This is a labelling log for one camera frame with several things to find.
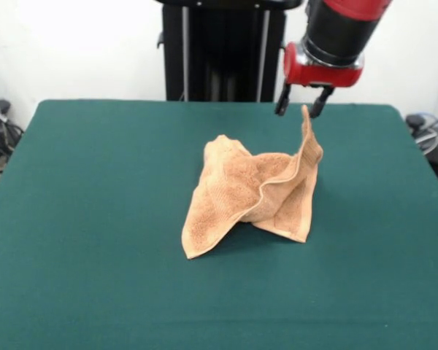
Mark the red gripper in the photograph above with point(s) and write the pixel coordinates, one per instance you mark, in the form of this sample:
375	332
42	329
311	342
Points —
314	74

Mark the tan terry towel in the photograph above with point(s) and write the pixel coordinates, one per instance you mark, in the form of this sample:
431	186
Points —
222	197

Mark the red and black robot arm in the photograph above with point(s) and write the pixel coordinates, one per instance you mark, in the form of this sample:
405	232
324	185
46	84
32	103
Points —
339	33

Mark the dark green table cloth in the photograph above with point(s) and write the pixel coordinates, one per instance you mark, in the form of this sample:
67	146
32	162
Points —
95	255

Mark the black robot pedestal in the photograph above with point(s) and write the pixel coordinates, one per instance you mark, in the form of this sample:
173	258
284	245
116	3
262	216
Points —
222	51

